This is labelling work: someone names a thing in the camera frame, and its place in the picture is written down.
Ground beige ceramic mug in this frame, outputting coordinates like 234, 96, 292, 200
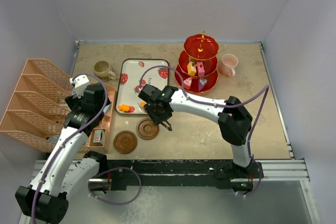
93, 61, 118, 81

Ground yellow cake slice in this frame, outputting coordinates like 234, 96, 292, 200
187, 61, 197, 76

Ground white strawberry tray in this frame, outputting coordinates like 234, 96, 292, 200
115, 58, 169, 115

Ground brown wooden coaster right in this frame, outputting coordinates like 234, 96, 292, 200
136, 118, 160, 140

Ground salmon pink cake slice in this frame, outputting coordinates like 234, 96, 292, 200
183, 77, 193, 90

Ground pink mug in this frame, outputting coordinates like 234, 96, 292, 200
219, 54, 239, 77

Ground pink desk organizer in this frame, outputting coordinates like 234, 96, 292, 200
0, 58, 117, 154

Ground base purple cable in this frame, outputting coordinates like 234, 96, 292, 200
88, 166, 143, 206

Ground red three-tier cake stand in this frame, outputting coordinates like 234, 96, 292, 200
174, 31, 219, 93

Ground brown wooden coaster left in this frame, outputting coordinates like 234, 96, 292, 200
113, 131, 138, 154

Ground small grey box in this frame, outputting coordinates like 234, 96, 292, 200
92, 130, 105, 144

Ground purple cake slice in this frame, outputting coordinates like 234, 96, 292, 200
198, 78, 207, 91

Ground black base frame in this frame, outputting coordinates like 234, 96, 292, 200
86, 152, 266, 192

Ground brown wooden coaster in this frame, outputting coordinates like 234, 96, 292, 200
136, 118, 160, 140
113, 131, 138, 154

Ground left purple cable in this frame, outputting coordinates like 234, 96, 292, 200
30, 73, 109, 224

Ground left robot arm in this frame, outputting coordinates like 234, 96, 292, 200
15, 73, 109, 223

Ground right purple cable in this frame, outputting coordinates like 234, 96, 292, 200
139, 65, 270, 197

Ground metal tongs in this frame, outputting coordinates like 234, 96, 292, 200
139, 102, 173, 132

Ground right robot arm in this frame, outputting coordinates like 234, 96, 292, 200
138, 84, 253, 177

